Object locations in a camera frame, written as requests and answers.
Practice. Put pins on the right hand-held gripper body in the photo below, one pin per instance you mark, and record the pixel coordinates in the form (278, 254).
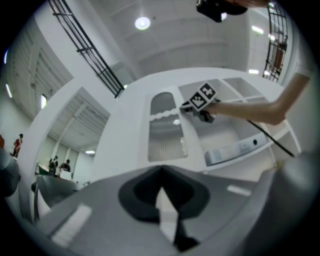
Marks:
(203, 98)

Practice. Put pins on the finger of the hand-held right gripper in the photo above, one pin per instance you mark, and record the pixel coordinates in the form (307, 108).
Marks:
(185, 107)

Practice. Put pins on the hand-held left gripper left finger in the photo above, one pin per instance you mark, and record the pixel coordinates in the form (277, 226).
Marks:
(100, 215)

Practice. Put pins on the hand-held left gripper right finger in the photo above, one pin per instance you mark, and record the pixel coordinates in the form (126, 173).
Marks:
(220, 212)

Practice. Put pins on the white glass cabinet door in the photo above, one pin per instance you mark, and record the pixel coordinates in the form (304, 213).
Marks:
(166, 130)

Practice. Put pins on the person's right forearm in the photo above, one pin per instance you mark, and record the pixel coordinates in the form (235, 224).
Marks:
(262, 111)

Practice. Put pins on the white cabinet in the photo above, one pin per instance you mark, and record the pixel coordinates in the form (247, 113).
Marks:
(125, 125)

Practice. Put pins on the grey counter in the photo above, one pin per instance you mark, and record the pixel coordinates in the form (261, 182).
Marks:
(57, 190)

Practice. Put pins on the rectangular ceiling light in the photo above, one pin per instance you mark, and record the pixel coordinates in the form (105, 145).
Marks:
(257, 29)
(253, 71)

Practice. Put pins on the white appliance with round knob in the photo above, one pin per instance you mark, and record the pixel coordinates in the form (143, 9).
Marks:
(237, 148)

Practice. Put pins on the black metal window grid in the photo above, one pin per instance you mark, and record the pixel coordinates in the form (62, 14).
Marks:
(276, 45)

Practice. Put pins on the round ceiling lamp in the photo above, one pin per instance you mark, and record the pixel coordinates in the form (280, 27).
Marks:
(142, 23)

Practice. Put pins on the black metal railing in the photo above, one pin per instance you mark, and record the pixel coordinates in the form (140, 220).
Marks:
(87, 47)

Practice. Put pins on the black head-worn camera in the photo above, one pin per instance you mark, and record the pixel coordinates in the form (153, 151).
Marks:
(215, 10)

